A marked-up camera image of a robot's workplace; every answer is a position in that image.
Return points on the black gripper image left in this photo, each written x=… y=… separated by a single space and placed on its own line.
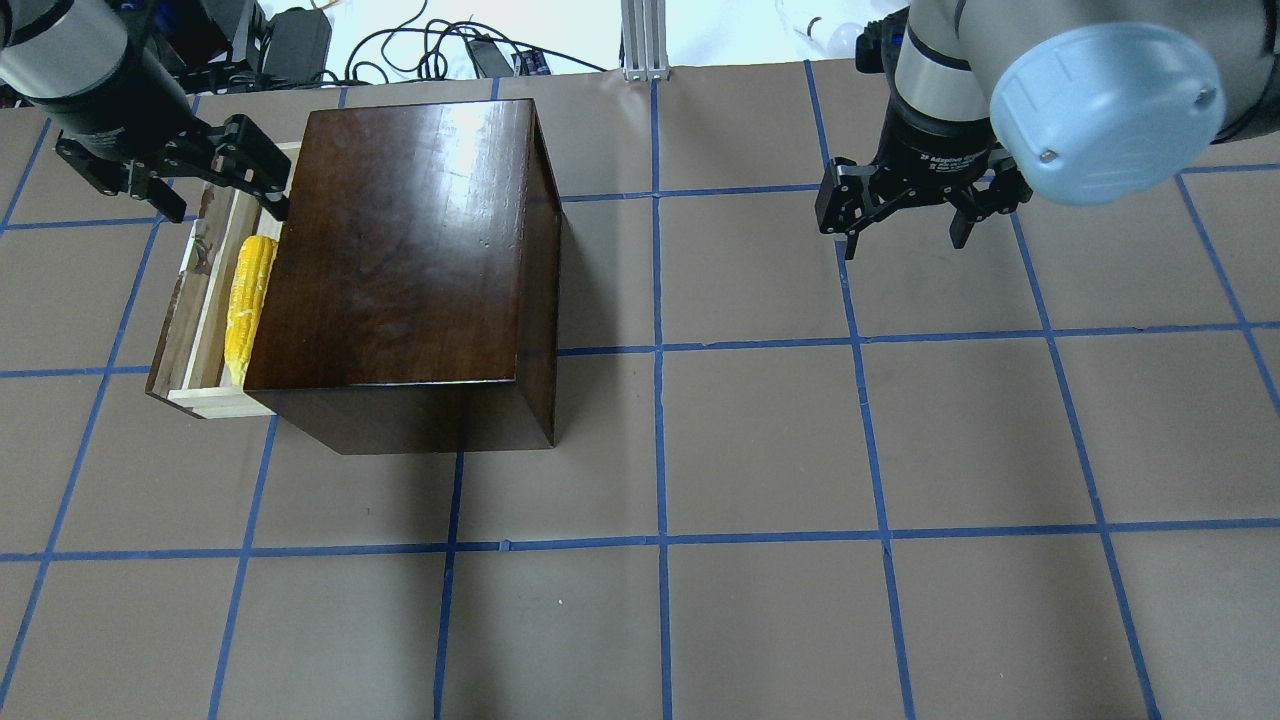
x=930 y=150

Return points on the yellow corn cob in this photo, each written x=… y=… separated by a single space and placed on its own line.
x=248 y=289

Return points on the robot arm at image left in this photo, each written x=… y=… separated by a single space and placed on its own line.
x=990 y=103

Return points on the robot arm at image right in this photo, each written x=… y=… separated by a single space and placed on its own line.
x=54 y=49

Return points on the dark wooden drawer cabinet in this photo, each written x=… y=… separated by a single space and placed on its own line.
x=412 y=306

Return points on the black power adapter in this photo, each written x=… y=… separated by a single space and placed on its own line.
x=298 y=42

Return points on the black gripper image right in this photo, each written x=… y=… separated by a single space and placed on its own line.
x=112 y=113

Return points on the wooden drawer with white handle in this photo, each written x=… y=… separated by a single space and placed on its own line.
x=188 y=372

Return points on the aluminium frame post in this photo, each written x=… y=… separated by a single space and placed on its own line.
x=644 y=56

